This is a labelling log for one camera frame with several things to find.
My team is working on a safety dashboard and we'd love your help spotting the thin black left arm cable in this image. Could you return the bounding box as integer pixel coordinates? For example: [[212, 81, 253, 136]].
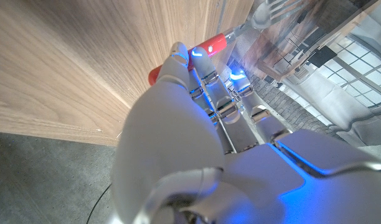
[[86, 183, 113, 224]]

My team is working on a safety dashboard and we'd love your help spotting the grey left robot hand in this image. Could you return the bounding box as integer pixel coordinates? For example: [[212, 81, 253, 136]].
[[111, 42, 381, 224]]

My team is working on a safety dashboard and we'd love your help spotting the printed office backdrop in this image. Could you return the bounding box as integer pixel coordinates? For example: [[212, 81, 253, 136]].
[[215, 0, 381, 156]]

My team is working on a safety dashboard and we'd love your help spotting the red-handled metal fork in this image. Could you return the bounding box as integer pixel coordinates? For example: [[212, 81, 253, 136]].
[[148, 0, 300, 86]]

